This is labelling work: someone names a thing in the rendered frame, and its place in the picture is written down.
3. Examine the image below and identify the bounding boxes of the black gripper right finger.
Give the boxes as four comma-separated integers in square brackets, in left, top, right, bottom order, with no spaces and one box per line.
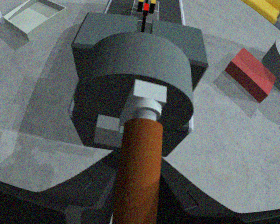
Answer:
[157,157,280,224]

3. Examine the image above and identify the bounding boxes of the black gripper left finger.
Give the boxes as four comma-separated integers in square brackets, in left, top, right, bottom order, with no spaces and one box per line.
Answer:
[0,148,121,224]

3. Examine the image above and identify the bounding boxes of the red rectangular block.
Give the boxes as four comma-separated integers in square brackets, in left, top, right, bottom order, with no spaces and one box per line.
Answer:
[225,48,277,103]

